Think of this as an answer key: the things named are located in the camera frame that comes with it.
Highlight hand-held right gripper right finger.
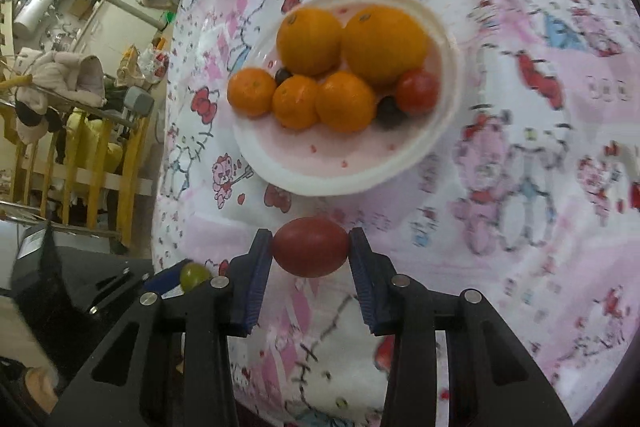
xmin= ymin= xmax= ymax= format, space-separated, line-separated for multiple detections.
xmin=348 ymin=227 xmax=573 ymax=427

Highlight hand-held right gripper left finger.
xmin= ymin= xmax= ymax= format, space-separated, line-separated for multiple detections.
xmin=47 ymin=228 xmax=275 ymax=427

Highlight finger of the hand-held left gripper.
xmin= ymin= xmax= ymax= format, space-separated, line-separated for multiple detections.
xmin=89 ymin=267 xmax=188 ymax=315

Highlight green grape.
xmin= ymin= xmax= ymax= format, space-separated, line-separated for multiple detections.
xmin=179 ymin=261 xmax=212 ymax=294

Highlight large red cherry tomato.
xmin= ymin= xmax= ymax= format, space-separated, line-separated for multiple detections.
xmin=271 ymin=216 xmax=350 ymax=279

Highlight pink ceramic plate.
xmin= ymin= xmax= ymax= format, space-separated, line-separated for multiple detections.
xmin=231 ymin=0 xmax=460 ymax=196

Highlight small tangerine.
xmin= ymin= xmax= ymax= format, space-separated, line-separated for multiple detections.
xmin=227 ymin=68 xmax=279 ymax=118
xmin=272 ymin=75 xmax=321 ymax=130
xmin=315 ymin=71 xmax=377 ymax=134

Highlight small red cherry tomato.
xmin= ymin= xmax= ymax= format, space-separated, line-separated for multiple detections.
xmin=396 ymin=68 xmax=441 ymax=116

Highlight person's left hand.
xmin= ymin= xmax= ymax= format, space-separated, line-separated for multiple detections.
xmin=22 ymin=366 xmax=59 ymax=411

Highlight yellow wooden rack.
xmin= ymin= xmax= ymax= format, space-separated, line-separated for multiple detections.
xmin=0 ymin=72 xmax=153 ymax=250

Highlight pink padded jacket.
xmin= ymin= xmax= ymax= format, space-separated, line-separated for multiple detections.
xmin=12 ymin=48 xmax=107 ymax=144

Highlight plastic bags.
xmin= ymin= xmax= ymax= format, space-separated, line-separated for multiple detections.
xmin=119 ymin=43 xmax=172 ymax=88

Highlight pink cartoon printed blanket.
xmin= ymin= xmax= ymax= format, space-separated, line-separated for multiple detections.
xmin=150 ymin=0 xmax=640 ymax=427

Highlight large orange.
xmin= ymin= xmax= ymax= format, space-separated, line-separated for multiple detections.
xmin=276 ymin=6 xmax=344 ymax=76
xmin=342 ymin=5 xmax=431 ymax=86

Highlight white cylindrical appliance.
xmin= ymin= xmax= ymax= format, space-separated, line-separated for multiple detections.
xmin=12 ymin=0 xmax=57 ymax=38

